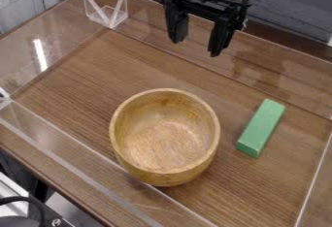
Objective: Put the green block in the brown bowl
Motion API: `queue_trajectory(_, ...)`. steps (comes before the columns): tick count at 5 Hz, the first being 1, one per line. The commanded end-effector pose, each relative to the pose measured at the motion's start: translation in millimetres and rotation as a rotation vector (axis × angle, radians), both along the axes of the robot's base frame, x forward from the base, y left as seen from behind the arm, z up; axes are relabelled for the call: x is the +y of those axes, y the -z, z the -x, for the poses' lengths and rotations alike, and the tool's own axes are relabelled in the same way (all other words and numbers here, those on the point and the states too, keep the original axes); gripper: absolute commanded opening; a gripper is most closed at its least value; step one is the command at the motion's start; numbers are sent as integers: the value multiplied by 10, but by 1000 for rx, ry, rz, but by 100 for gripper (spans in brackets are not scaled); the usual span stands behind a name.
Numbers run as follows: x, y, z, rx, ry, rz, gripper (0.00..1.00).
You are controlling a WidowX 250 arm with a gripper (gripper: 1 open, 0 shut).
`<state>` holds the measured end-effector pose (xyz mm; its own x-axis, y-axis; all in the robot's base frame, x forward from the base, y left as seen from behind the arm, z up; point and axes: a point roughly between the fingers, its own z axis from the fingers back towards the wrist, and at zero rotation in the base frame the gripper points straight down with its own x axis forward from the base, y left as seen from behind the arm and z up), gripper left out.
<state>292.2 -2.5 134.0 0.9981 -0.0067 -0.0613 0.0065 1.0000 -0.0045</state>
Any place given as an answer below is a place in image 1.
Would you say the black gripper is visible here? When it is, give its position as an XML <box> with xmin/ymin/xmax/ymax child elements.
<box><xmin>163</xmin><ymin>0</ymin><xmax>251</xmax><ymax>57</ymax></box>

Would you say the green rectangular block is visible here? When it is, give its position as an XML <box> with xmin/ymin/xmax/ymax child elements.
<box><xmin>235</xmin><ymin>99</ymin><xmax>285</xmax><ymax>157</ymax></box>

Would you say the brown wooden bowl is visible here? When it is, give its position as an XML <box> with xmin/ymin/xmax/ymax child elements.
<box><xmin>108</xmin><ymin>88</ymin><xmax>222</xmax><ymax>187</ymax></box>

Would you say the clear acrylic corner bracket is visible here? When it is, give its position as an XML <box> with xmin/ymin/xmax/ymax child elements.
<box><xmin>83</xmin><ymin>0</ymin><xmax>128</xmax><ymax>29</ymax></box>

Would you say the clear acrylic tray enclosure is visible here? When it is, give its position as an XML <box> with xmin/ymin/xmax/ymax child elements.
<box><xmin>0</xmin><ymin>0</ymin><xmax>332</xmax><ymax>227</ymax></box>

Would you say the black cable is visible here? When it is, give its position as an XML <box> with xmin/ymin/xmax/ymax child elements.
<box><xmin>0</xmin><ymin>195</ymin><xmax>48</xmax><ymax>227</ymax></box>

